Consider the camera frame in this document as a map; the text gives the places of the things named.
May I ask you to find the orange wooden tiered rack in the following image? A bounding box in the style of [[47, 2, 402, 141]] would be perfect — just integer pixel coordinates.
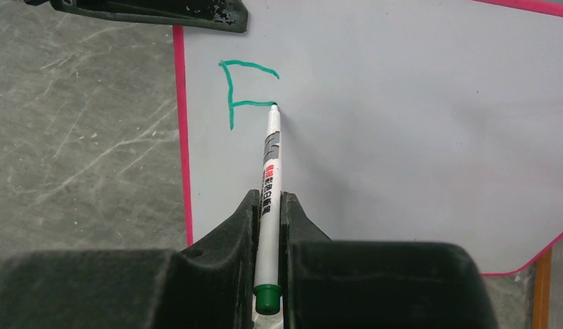
[[531, 248, 552, 329]]

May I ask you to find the white green whiteboard marker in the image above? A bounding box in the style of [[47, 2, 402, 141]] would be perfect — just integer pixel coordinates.
[[253, 103, 282, 315]]

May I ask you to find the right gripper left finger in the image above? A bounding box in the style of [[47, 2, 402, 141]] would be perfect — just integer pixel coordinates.
[[0, 190, 259, 328]]

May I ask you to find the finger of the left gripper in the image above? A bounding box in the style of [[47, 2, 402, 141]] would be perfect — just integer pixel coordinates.
[[24, 0, 249, 34]]

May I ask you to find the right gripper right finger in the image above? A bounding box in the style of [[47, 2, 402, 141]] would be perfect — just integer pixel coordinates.
[[280, 193, 498, 328]]

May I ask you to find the pink-framed whiteboard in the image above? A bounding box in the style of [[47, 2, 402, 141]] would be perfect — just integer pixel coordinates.
[[179, 1, 563, 274]]

